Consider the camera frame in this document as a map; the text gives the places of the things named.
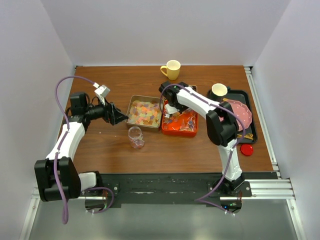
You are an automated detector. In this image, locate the silver tin of gummies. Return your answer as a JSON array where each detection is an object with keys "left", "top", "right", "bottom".
[{"left": 126, "top": 95, "right": 162, "bottom": 132}]

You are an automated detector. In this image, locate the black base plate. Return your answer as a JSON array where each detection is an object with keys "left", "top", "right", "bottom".
[{"left": 74, "top": 172, "right": 251, "bottom": 208}]

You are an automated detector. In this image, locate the dark green cup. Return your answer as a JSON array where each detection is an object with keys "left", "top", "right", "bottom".
[{"left": 208, "top": 83, "right": 230, "bottom": 103}]

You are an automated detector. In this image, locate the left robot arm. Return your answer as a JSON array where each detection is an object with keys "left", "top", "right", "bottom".
[{"left": 34, "top": 92, "right": 128, "bottom": 202}]

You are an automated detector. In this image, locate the gold fork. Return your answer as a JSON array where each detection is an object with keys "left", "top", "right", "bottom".
[{"left": 237, "top": 133, "right": 254, "bottom": 140}]

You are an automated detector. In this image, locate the orange tray of candies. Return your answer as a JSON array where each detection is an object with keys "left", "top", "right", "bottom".
[{"left": 161, "top": 107, "right": 199, "bottom": 138}]

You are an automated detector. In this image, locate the aluminium rail frame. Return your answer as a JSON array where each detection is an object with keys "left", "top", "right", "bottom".
[{"left": 24, "top": 66, "right": 303, "bottom": 240}]

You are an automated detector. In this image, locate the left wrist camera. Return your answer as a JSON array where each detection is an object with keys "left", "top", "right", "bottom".
[{"left": 94, "top": 85, "right": 111, "bottom": 101}]

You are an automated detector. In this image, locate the black serving tray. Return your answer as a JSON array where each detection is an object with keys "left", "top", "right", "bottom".
[{"left": 206, "top": 89, "right": 258, "bottom": 146}]

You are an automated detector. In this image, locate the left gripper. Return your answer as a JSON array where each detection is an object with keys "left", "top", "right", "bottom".
[{"left": 84, "top": 95, "right": 128, "bottom": 126}]

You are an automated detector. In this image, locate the gold tin of lollipops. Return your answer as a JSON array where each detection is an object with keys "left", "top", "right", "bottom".
[{"left": 189, "top": 85, "right": 198, "bottom": 92}]

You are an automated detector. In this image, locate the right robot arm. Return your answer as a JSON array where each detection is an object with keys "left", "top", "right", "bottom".
[{"left": 158, "top": 81, "right": 245, "bottom": 201}]

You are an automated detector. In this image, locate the yellow mug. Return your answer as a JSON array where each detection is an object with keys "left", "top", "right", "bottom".
[{"left": 160, "top": 60, "right": 181, "bottom": 81}]

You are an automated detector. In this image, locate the red jar lid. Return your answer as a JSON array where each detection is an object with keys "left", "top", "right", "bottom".
[{"left": 240, "top": 144, "right": 254, "bottom": 157}]

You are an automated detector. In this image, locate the pink dotted plate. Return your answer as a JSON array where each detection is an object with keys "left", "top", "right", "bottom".
[{"left": 223, "top": 98, "right": 253, "bottom": 130}]

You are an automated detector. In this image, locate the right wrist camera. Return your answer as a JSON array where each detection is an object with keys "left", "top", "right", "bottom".
[{"left": 164, "top": 104, "right": 179, "bottom": 118}]

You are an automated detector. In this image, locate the clear plastic jar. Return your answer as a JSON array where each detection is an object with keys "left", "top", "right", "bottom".
[{"left": 128, "top": 126, "right": 145, "bottom": 149}]

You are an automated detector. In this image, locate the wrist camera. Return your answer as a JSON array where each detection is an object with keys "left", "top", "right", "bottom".
[
  {"left": 94, "top": 85, "right": 111, "bottom": 101},
  {"left": 164, "top": 104, "right": 179, "bottom": 118}
]

